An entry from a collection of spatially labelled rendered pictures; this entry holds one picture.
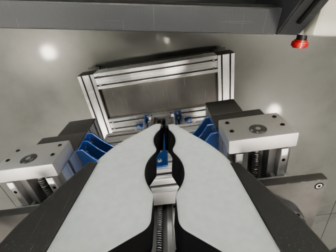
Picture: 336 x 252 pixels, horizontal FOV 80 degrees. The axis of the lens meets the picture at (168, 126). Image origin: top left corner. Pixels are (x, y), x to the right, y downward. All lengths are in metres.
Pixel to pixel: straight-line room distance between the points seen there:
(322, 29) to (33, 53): 1.45
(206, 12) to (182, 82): 0.82
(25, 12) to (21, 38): 1.15
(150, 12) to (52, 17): 0.16
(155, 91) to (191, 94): 0.21
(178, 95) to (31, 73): 0.96
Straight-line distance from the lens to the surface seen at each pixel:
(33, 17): 0.42
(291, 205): 0.50
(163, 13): 0.37
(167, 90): 1.18
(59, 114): 1.65
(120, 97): 1.22
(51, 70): 1.54
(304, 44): 0.60
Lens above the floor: 1.32
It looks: 60 degrees down
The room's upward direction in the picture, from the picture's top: 178 degrees clockwise
